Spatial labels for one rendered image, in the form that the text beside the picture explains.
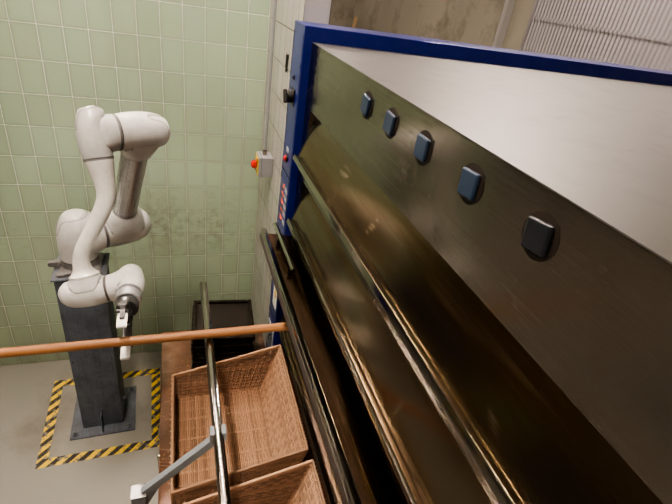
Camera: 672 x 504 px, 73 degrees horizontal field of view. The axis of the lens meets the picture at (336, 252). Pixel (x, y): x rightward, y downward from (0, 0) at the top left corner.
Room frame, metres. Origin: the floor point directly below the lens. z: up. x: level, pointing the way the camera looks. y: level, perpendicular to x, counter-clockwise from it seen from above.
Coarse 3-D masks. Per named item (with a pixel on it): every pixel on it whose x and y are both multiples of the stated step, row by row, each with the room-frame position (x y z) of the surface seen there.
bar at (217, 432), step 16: (208, 304) 1.36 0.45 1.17; (208, 320) 1.27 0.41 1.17; (208, 352) 1.11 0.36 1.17; (208, 368) 1.05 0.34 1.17; (208, 384) 0.99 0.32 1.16; (224, 432) 0.82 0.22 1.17; (208, 448) 0.81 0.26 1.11; (224, 448) 0.78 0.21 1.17; (176, 464) 0.78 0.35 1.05; (224, 464) 0.73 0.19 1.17; (160, 480) 0.76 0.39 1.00; (224, 480) 0.68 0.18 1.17; (144, 496) 0.73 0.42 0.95; (224, 496) 0.64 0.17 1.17
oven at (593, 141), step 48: (336, 48) 1.61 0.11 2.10; (432, 96) 1.05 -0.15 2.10; (480, 96) 1.16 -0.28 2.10; (528, 96) 1.28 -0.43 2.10; (576, 96) 1.43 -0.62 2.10; (624, 96) 1.63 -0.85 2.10; (480, 144) 0.71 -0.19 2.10; (528, 144) 0.77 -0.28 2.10; (576, 144) 0.82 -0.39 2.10; (624, 144) 0.89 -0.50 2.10; (576, 192) 0.56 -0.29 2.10; (624, 192) 0.59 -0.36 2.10; (480, 480) 0.47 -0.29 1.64
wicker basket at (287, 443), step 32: (256, 352) 1.51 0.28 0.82; (192, 384) 1.41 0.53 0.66; (224, 384) 1.46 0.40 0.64; (256, 384) 1.52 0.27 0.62; (288, 384) 1.34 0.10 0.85; (192, 416) 1.30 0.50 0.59; (224, 416) 1.33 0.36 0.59; (256, 416) 1.36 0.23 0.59; (288, 416) 1.23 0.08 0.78; (192, 448) 1.15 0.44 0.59; (256, 448) 1.21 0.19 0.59; (288, 448) 1.13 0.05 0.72; (192, 480) 1.03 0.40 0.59
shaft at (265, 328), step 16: (144, 336) 1.10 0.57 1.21; (160, 336) 1.12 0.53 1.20; (176, 336) 1.13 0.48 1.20; (192, 336) 1.15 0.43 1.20; (208, 336) 1.17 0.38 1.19; (224, 336) 1.19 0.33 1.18; (0, 352) 0.95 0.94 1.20; (16, 352) 0.96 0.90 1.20; (32, 352) 0.97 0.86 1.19; (48, 352) 0.99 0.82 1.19
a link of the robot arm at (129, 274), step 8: (128, 264) 1.45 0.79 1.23; (120, 272) 1.38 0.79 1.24; (128, 272) 1.38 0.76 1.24; (136, 272) 1.40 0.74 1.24; (104, 280) 1.33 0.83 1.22; (112, 280) 1.34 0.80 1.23; (120, 280) 1.34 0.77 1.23; (128, 280) 1.34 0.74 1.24; (136, 280) 1.36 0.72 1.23; (144, 280) 1.40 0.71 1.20; (104, 288) 1.31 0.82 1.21; (112, 288) 1.31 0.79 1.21; (144, 288) 1.38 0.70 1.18; (112, 296) 1.31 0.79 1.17
